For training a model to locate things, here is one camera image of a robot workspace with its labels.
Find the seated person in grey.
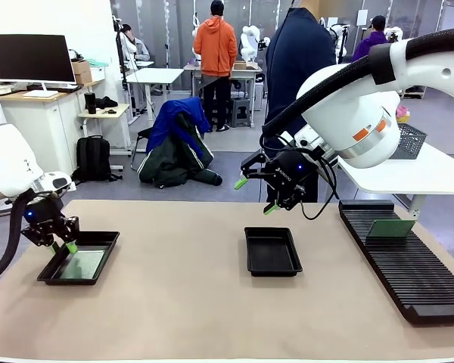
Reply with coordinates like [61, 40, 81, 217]
[120, 23, 151, 64]

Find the black slotted board rack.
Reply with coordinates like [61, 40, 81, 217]
[338, 199, 454, 326]

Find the white side table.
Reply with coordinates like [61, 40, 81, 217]
[336, 140, 454, 219]

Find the black computer monitor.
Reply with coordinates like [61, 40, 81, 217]
[0, 33, 77, 99]

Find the person in orange hoodie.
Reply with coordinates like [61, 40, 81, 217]
[192, 0, 238, 132]

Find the black ESD tray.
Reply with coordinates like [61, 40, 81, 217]
[36, 231, 121, 287]
[244, 226, 303, 278]

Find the green circuit board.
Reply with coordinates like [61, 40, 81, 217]
[58, 247, 113, 281]
[364, 219, 418, 241]

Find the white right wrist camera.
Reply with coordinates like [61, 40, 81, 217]
[278, 124, 338, 160]

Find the white cabinet with wooden top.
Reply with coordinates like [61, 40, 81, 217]
[0, 79, 107, 188]

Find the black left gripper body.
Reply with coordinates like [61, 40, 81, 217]
[20, 197, 68, 236]

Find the small wooden top side table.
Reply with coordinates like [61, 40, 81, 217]
[77, 104, 133, 157]

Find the white background desk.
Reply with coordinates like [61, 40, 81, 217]
[125, 67, 185, 116]

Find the black cloth bundle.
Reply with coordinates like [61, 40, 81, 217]
[95, 95, 120, 111]

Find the black backpack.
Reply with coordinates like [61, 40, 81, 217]
[72, 135, 123, 187]

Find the black left arm cable sleeve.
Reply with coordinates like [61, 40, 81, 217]
[0, 188, 37, 299]

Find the chair with draped jackets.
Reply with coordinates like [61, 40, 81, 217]
[130, 97, 223, 189]

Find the grey background workbench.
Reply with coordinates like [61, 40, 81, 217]
[183, 63, 264, 126]

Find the grey plastic stool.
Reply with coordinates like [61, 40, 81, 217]
[229, 97, 253, 129]

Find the cardboard box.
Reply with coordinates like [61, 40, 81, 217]
[71, 59, 93, 85]

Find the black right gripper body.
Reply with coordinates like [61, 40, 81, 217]
[266, 150, 319, 208]

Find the grey mesh basket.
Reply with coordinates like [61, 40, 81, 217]
[391, 123, 428, 161]

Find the person in purple hoodie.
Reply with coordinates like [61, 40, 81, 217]
[352, 14, 391, 64]

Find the person in navy jacket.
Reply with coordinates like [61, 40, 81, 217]
[263, 0, 338, 203]

